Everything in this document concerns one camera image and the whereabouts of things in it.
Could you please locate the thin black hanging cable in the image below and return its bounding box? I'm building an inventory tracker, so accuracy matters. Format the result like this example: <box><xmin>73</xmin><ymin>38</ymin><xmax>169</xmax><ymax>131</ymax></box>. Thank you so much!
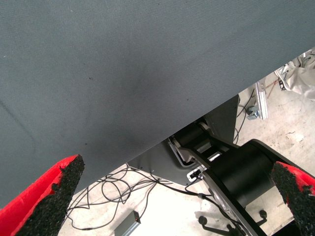
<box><xmin>232</xmin><ymin>88</ymin><xmax>256</xmax><ymax>146</ymax></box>

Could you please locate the grey metal corner bracket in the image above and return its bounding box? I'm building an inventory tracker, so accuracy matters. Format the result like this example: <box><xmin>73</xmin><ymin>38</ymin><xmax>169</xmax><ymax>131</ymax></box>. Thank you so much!
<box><xmin>247</xmin><ymin>106</ymin><xmax>260</xmax><ymax>120</ymax></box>

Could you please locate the dark grey metal panel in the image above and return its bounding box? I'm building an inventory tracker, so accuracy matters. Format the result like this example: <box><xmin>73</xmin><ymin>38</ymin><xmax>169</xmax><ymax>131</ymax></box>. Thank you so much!
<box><xmin>126</xmin><ymin>94</ymin><xmax>241</xmax><ymax>185</ymax></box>

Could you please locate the aluminium profile post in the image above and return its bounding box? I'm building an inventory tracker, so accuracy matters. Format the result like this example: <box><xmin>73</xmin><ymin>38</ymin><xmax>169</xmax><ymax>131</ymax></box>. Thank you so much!
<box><xmin>254</xmin><ymin>81</ymin><xmax>269</xmax><ymax>121</ymax></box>

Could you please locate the beige cloth cover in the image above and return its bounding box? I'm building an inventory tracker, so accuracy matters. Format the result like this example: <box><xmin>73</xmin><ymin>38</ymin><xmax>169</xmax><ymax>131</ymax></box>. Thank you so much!
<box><xmin>285</xmin><ymin>49</ymin><xmax>315</xmax><ymax>101</ymax></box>

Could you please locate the thin black frame cable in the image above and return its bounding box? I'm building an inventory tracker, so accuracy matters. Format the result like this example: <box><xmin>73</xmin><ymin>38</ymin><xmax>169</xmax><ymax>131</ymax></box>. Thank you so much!
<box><xmin>184</xmin><ymin>181</ymin><xmax>247</xmax><ymax>236</ymax></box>

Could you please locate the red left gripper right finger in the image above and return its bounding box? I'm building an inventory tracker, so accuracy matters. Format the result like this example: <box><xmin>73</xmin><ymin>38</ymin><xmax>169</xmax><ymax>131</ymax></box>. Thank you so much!
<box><xmin>270</xmin><ymin>161</ymin><xmax>315</xmax><ymax>236</ymax></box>

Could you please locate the tangled thin black floor cable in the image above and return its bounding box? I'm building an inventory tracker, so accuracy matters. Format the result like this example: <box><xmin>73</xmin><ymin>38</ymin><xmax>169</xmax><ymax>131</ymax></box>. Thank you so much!
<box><xmin>65</xmin><ymin>163</ymin><xmax>189</xmax><ymax>231</ymax></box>

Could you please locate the grey metal box red light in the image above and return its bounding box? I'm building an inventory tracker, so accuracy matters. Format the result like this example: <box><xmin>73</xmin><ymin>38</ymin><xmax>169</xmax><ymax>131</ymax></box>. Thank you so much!
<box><xmin>113</xmin><ymin>210</ymin><xmax>142</xmax><ymax>236</ymax></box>

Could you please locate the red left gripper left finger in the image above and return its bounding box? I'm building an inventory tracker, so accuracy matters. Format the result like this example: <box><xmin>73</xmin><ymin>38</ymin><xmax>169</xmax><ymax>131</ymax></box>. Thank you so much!
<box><xmin>0</xmin><ymin>154</ymin><xmax>85</xmax><ymax>236</ymax></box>

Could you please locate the dark grey table cloth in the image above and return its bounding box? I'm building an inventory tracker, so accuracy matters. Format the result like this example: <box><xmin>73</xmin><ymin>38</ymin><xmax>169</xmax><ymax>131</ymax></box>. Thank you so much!
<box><xmin>0</xmin><ymin>0</ymin><xmax>315</xmax><ymax>208</ymax></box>

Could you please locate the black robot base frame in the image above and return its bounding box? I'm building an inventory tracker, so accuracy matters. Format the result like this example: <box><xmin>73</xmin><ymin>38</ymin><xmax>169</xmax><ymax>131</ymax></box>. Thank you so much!
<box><xmin>168</xmin><ymin>115</ymin><xmax>303</xmax><ymax>236</ymax></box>

